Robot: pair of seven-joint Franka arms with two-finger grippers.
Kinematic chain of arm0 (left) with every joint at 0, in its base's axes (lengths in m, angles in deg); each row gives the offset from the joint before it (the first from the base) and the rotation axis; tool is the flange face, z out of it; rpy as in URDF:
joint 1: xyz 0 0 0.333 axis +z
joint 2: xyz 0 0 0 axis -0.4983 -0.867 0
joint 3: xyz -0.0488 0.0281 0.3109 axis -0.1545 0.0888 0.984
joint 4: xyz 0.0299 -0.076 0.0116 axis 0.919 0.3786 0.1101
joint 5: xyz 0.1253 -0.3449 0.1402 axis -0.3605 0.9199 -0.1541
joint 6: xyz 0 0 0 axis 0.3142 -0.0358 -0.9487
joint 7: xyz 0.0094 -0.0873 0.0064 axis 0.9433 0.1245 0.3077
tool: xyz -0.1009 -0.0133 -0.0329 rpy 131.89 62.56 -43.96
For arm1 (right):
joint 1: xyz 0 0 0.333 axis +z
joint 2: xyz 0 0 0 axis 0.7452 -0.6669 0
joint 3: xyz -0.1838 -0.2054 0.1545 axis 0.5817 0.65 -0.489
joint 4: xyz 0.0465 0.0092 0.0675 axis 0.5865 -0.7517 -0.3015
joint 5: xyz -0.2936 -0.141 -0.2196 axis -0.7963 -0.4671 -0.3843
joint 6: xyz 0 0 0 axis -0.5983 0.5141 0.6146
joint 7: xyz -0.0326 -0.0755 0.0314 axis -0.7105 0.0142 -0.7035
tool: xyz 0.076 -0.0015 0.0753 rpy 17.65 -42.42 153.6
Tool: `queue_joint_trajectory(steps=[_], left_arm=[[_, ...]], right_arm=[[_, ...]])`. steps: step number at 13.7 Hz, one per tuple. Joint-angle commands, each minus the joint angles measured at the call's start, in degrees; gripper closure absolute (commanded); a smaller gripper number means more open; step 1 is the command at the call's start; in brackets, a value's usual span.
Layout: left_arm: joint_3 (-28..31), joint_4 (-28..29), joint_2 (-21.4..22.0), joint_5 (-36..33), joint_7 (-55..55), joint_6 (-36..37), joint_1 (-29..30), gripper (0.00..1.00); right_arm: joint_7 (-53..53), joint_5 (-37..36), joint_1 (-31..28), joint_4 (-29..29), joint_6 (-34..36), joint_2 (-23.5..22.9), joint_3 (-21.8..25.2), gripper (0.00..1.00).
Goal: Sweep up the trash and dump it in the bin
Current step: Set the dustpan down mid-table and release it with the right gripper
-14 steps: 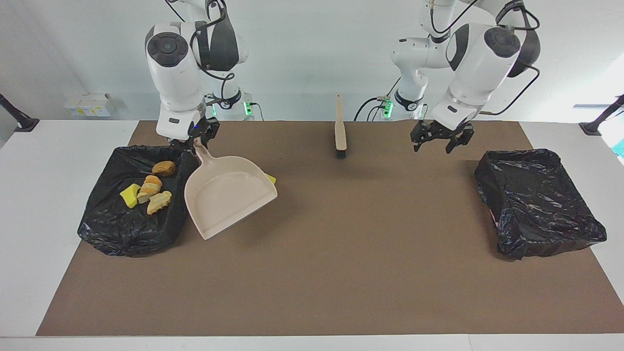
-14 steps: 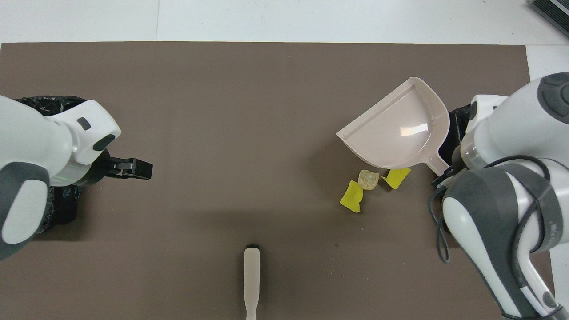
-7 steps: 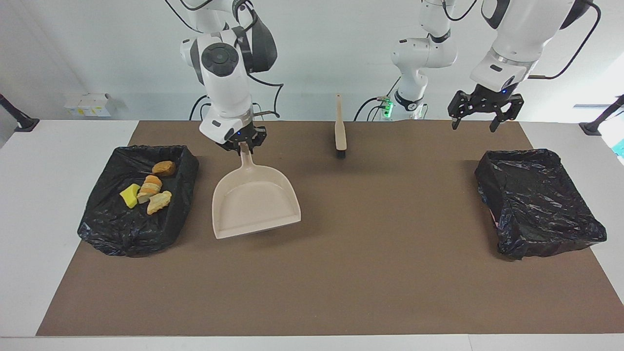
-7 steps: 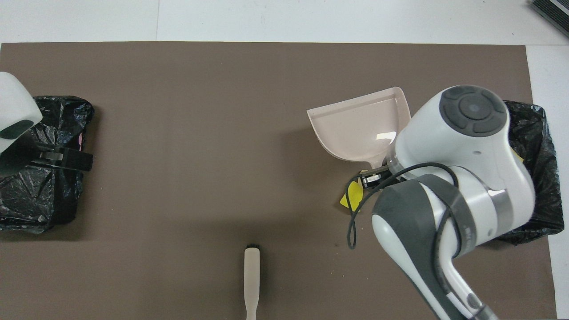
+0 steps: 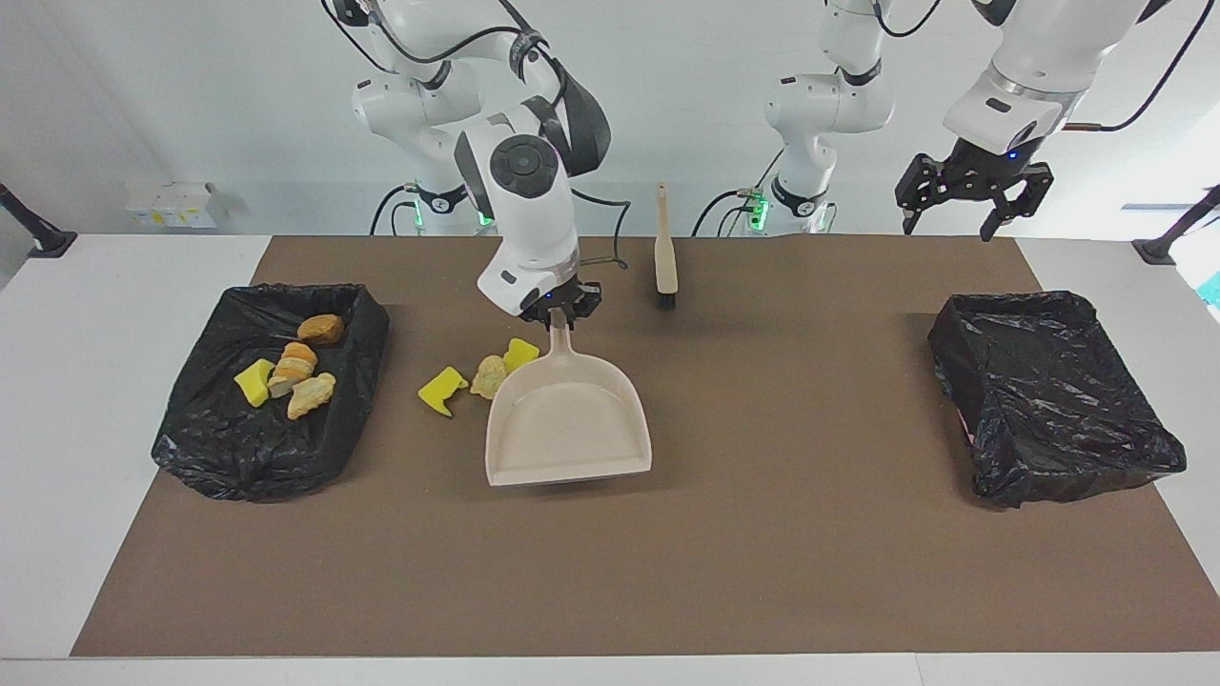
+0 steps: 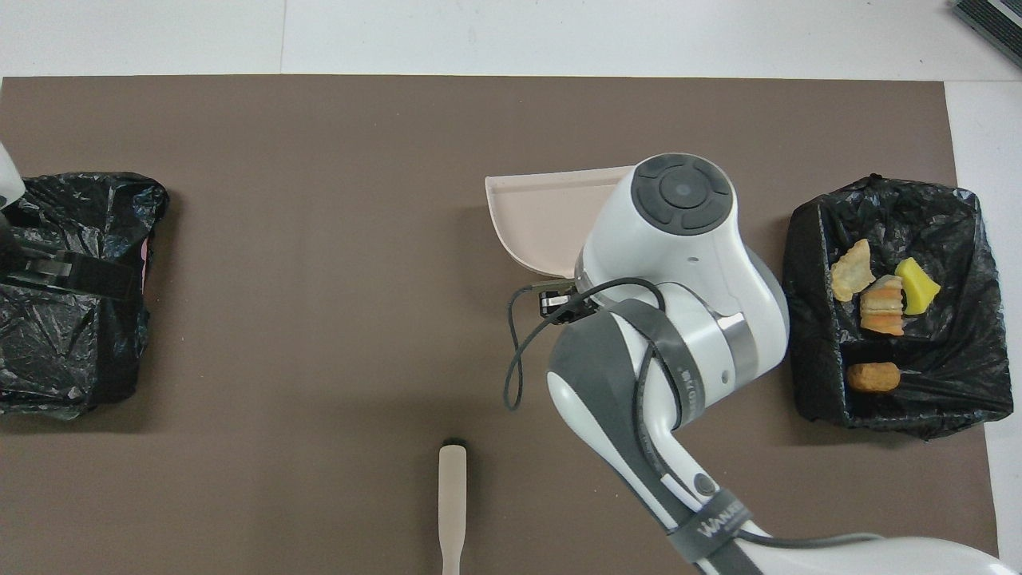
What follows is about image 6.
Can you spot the beige brush with black bristles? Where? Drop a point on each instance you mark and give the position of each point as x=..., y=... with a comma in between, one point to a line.
x=452, y=495

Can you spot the bin with black trash bag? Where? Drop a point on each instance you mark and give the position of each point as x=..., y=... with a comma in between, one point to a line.
x=48, y=351
x=822, y=359

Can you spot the brown round bun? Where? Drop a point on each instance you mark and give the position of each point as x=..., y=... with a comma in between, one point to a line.
x=873, y=377

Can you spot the dark grey ribbed device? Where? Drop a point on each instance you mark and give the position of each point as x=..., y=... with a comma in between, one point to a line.
x=998, y=20

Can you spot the striped orange bread roll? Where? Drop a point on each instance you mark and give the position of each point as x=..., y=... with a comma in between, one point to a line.
x=882, y=307

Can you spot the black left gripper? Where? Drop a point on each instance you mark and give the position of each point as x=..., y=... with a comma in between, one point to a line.
x=32, y=267

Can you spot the croissant piece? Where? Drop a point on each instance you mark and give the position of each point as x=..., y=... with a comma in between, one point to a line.
x=853, y=270

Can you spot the beige plastic dustpan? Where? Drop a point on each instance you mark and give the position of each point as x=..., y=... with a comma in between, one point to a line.
x=543, y=216

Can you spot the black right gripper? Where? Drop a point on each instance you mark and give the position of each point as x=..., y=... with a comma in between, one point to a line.
x=563, y=307

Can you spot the brown table mat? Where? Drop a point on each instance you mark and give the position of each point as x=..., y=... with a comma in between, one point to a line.
x=319, y=239

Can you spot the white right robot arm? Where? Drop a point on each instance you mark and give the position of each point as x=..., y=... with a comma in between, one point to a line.
x=679, y=239

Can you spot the yellow sponge piece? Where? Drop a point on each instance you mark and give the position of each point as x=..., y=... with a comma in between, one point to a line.
x=917, y=286

